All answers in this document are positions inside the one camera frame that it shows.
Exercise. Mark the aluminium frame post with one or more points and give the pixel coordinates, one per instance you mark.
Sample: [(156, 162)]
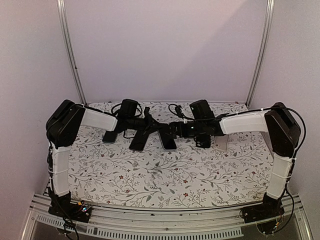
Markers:
[(69, 50), (267, 24)]

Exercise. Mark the dark teal phone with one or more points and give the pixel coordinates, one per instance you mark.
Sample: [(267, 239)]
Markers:
[(110, 137)]

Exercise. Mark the white clear phone case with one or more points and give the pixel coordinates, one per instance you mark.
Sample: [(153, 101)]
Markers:
[(221, 143)]

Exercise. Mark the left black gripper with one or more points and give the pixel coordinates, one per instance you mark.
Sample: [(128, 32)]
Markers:
[(151, 126)]

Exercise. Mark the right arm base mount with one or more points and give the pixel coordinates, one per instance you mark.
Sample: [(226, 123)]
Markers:
[(260, 212)]

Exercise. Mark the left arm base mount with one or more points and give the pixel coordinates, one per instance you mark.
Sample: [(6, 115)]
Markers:
[(79, 212)]

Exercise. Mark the black phone case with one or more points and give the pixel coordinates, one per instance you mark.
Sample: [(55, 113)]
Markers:
[(203, 141)]

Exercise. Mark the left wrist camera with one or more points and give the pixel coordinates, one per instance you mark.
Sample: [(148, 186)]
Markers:
[(147, 112)]

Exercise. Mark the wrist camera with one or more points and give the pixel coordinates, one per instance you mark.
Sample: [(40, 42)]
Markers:
[(180, 114), (147, 112)]

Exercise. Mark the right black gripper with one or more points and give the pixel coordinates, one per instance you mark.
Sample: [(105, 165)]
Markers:
[(173, 125)]

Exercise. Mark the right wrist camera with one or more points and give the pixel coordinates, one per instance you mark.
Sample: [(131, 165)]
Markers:
[(180, 114)]

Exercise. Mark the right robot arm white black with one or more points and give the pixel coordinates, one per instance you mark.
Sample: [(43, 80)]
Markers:
[(277, 121)]

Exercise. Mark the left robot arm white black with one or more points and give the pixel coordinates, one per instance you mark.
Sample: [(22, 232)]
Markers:
[(84, 167)]

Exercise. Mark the left aluminium frame post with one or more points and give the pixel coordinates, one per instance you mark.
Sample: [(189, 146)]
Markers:
[(69, 50)]

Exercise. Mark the front aluminium rail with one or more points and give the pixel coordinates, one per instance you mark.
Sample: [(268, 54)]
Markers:
[(109, 222)]

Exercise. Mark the right aluminium frame post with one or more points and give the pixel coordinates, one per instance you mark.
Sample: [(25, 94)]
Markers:
[(267, 24)]

